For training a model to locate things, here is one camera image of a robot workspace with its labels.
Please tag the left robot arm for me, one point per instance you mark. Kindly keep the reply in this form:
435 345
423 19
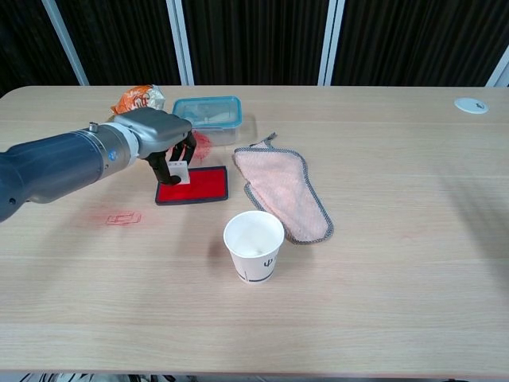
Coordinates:
59 163

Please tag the clear container blue lid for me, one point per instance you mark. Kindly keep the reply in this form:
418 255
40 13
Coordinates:
210 105

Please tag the white paper cup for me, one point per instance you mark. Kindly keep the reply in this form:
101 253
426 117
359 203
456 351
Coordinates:
254 246

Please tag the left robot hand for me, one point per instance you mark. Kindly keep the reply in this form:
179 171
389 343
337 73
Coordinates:
155 129

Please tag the white partition post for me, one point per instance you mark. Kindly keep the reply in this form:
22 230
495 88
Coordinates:
65 41
181 41
331 41
500 71

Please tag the pink cloth grey edging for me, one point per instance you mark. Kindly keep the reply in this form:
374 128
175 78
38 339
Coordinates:
282 187

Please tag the crumpled orange white packet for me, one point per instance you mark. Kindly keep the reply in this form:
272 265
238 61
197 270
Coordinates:
137 97

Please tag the small red stamp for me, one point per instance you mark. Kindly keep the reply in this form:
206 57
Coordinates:
178 171

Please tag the red ink pad case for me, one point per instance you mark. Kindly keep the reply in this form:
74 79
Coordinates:
203 187

